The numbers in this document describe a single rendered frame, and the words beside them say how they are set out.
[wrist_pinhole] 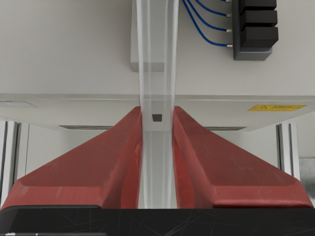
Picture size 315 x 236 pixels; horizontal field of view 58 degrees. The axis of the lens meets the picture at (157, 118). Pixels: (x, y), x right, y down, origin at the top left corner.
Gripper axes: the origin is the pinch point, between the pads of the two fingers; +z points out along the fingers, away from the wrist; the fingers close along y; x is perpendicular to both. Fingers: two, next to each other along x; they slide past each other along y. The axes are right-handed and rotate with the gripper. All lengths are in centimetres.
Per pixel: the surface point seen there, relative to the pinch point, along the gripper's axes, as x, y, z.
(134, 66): 11.1, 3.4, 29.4
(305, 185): 72, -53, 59
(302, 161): 65, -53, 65
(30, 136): 60, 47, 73
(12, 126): 38, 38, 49
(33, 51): 10.5, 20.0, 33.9
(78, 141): 61, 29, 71
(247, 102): 18.8, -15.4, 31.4
